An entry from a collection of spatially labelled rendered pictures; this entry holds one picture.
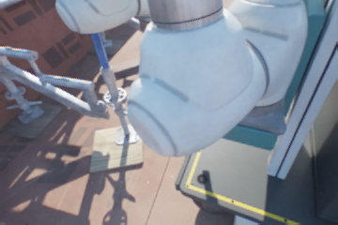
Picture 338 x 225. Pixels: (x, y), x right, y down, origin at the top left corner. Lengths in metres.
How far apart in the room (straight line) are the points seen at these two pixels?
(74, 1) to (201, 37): 0.31
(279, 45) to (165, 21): 0.21
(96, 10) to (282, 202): 0.82
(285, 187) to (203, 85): 0.74
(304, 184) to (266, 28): 0.70
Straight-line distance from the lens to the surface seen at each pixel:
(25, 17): 2.03
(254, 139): 0.58
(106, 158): 1.42
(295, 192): 0.97
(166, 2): 0.29
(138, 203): 1.26
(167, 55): 0.28
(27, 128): 1.86
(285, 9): 0.44
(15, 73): 1.63
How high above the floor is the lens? 1.13
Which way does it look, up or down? 42 degrees down
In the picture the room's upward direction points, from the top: 6 degrees counter-clockwise
